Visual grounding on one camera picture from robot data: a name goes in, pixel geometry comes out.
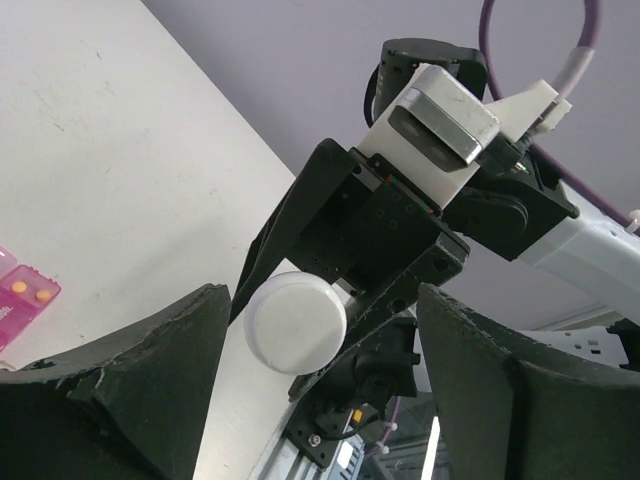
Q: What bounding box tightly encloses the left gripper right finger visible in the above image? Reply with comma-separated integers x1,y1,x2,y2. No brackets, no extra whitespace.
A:
417,284,639,479

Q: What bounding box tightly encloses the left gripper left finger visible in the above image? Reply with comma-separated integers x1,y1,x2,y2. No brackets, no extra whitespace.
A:
1,284,231,479

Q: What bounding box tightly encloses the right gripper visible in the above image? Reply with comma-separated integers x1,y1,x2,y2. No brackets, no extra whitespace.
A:
229,138,470,402

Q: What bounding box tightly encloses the white pill bottle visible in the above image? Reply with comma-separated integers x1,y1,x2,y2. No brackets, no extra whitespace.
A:
243,271,354,375

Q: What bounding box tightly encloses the pink weekly pill organizer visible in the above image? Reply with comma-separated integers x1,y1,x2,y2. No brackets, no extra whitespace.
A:
1,248,61,350

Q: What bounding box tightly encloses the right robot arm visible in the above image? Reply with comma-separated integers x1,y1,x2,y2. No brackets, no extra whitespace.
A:
231,38,639,479

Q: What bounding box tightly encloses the orange pill in organizer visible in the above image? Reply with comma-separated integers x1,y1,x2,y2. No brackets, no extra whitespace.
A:
11,281,28,294
36,290,52,302

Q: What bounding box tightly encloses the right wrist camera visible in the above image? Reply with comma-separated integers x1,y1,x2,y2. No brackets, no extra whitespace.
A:
357,64,572,209

